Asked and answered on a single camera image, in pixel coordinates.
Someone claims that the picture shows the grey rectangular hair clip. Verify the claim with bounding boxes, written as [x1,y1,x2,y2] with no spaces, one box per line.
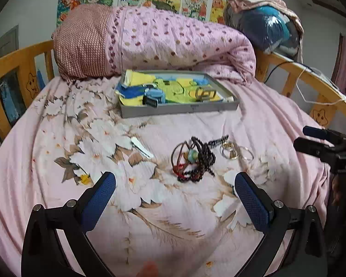
[195,87,217,101]

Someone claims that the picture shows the pink floral bed sheet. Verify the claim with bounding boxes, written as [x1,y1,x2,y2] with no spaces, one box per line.
[0,77,329,276]

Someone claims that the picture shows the white hair clip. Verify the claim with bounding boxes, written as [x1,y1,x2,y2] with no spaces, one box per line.
[131,137,154,160]

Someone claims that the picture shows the black white patterned hair tie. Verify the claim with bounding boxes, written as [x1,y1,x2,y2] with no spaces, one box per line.
[206,134,230,148]

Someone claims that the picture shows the operator hand fingertips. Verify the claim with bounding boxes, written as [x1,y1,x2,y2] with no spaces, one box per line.
[136,261,159,277]

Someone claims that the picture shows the grey door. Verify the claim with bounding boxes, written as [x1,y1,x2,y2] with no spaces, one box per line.
[0,25,19,58]

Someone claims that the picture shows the light blue smart watch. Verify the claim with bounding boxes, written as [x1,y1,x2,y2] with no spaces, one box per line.
[142,88,166,108]

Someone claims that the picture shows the wooden bed rail right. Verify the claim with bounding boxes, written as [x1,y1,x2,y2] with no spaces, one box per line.
[256,50,346,128]

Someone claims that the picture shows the red cord bracelet with bead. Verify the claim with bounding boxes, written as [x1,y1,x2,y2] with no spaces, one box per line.
[170,140,200,178]

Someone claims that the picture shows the blue bundle in plastic bag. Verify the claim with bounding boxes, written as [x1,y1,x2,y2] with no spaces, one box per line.
[224,6,300,58]

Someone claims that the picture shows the black cable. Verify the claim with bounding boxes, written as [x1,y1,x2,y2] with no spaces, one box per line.
[264,60,315,83]

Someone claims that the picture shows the pink dotted rolled quilt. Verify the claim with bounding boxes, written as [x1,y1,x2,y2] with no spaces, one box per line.
[52,4,256,84]

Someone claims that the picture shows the white cable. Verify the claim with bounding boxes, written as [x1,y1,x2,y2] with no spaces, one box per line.
[295,67,346,106]

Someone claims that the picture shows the dark beaded necklace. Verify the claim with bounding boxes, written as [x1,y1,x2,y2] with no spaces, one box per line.
[177,135,217,183]

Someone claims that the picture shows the frog drawing paper in tray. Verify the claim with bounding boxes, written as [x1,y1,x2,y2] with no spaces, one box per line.
[116,69,227,107]

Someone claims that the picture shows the silver and gold rings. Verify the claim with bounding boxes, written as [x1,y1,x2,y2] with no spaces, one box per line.
[219,140,254,162]

